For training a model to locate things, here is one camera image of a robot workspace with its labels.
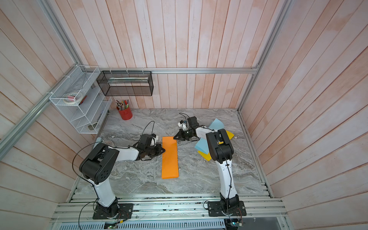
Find red pencil cup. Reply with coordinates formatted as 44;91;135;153
117;106;133;120

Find black mesh wall basket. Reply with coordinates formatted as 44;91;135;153
97;70;154;96

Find yellow paper sheet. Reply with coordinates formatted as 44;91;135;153
197;130;235;162

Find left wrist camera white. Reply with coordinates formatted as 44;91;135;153
150;134;158;146

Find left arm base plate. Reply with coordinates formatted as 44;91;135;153
93;203;134;219

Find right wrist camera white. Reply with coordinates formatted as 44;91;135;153
178;120;189;131

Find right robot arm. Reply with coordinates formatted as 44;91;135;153
174;114;240;209

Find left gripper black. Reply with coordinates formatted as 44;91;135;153
145;144;166;158

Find light blue paper sheet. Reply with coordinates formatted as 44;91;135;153
195;118;225;154

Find tape roll on shelf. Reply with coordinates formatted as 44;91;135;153
62;92;83;105

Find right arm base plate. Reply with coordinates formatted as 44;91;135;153
207;201;247;217

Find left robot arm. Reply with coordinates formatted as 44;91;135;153
79;134;165;208

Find white wire shelf rack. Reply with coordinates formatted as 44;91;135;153
49;65;112;134

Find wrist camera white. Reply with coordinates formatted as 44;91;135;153
150;134;158;146
178;120;189;131

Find orange paper sheet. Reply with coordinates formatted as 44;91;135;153
162;137;179;179

